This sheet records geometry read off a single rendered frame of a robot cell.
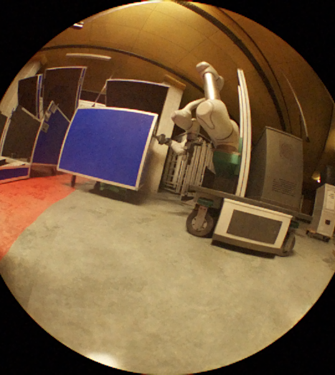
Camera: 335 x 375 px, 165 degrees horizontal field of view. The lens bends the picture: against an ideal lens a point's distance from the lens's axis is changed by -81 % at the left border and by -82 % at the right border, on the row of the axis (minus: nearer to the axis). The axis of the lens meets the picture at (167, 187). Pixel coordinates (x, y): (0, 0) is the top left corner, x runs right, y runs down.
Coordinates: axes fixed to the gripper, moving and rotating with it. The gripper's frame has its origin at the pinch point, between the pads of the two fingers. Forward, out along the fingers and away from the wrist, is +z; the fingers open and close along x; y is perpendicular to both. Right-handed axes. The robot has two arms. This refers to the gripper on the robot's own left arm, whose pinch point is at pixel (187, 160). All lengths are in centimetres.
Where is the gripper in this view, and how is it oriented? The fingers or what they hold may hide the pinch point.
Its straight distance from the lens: 92.9
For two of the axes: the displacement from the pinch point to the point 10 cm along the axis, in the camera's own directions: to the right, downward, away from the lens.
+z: -2.3, 9.7, 0.4
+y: -8.7, -2.3, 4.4
